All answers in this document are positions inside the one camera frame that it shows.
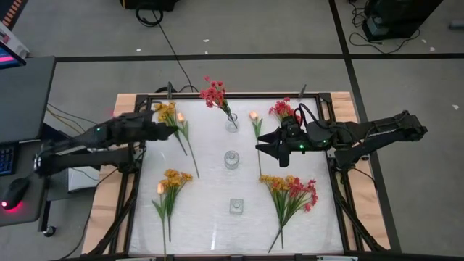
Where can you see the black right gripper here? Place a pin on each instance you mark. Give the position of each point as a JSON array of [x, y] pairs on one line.
[[308, 137]]

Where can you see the grey desk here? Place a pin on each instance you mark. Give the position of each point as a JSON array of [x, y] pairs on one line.
[[25, 101]]

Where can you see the backlit black keyboard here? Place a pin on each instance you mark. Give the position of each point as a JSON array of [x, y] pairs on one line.
[[6, 159]]

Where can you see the black box on floor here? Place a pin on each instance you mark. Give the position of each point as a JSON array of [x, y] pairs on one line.
[[148, 3]]

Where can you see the black computer mouse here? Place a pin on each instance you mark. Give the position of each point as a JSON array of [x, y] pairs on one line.
[[14, 192]]

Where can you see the square faceted glass vase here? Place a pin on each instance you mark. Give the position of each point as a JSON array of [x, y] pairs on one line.
[[236, 206]]

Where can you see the grey floor object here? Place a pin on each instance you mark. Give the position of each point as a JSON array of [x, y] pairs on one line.
[[456, 24]]

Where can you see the black caster wheel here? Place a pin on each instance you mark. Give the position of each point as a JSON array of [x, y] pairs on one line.
[[49, 231]]

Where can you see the black panel orange stripes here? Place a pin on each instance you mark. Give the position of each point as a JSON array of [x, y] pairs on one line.
[[12, 11]]

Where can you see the black equipment cabinet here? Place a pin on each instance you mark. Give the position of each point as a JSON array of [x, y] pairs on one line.
[[398, 18]]

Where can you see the white box under desk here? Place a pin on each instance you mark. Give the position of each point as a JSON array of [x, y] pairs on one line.
[[81, 179]]

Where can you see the black upright frame post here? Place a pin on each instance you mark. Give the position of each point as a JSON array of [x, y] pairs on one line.
[[169, 90]]

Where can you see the white bracket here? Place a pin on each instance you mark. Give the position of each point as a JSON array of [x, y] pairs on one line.
[[136, 259], [337, 258]]

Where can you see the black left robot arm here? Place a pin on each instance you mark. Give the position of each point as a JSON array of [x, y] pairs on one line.
[[90, 157]]

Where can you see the white-framed monitor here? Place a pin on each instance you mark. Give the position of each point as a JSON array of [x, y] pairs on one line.
[[7, 58]]

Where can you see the yellow artificial flower bunch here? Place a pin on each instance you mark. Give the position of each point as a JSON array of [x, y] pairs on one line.
[[275, 183], [174, 178], [166, 112]]

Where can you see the black aluminium table frame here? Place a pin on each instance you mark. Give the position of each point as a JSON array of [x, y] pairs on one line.
[[141, 99]]

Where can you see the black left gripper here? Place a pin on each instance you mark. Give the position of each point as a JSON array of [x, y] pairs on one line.
[[141, 127]]

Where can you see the red artificial flower bunch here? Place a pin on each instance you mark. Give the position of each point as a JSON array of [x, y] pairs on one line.
[[214, 95], [302, 190], [282, 108]]

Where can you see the conical clear glass vase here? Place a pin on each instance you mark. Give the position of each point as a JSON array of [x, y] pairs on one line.
[[232, 127]]

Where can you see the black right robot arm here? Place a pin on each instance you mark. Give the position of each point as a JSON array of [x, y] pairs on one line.
[[391, 132]]

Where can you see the light wooden table board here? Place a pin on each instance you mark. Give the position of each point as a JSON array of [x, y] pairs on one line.
[[123, 105]]

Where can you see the round textured glass vase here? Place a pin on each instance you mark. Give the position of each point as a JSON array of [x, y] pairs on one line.
[[231, 160]]

